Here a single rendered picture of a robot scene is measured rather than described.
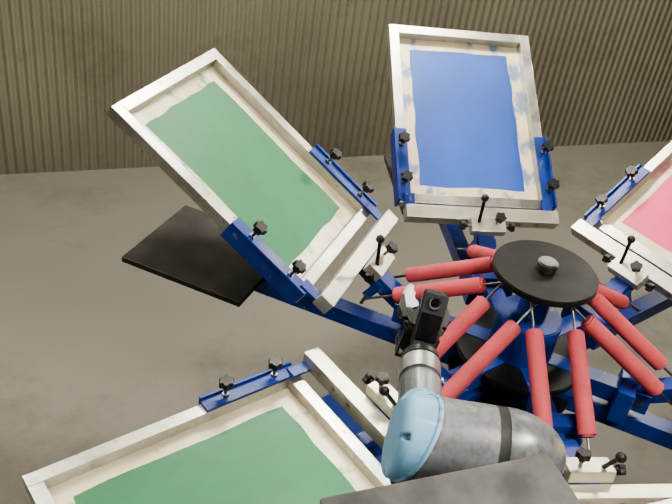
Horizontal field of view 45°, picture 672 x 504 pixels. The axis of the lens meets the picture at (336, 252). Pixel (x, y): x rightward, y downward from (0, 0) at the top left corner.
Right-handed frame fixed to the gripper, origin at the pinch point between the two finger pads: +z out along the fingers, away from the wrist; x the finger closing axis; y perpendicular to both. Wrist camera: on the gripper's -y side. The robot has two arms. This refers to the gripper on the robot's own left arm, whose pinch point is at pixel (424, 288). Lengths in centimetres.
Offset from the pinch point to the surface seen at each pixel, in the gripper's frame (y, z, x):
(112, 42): 106, 303, -149
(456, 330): 48, 53, 26
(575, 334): 37, 50, 57
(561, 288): 29, 59, 51
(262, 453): 75, 15, -19
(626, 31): 54, 447, 167
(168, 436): 78, 15, -45
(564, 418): 55, 36, 60
